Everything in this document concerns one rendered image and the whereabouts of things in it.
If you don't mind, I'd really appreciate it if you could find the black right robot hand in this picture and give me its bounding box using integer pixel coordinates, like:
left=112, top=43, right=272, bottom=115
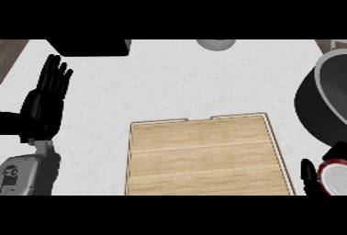
left=300, top=140, right=347, bottom=196

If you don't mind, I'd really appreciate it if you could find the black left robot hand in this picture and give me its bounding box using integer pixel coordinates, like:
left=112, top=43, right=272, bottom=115
left=0, top=53, right=74, bottom=144

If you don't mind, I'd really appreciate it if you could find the red can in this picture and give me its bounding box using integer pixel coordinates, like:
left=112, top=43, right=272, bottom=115
left=316, top=158, right=347, bottom=196

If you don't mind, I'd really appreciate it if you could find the wooden tray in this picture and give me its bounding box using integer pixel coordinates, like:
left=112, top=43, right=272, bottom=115
left=124, top=112, right=297, bottom=196

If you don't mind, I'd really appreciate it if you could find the black pot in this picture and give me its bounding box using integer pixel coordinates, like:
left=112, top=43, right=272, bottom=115
left=293, top=49, right=347, bottom=149

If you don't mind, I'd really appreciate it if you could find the black appliance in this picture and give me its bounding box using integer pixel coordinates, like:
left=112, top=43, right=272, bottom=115
left=46, top=39, right=133, bottom=58

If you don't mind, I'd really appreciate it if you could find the grey bowl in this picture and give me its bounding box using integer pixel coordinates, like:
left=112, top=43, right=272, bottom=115
left=195, top=39, right=238, bottom=52

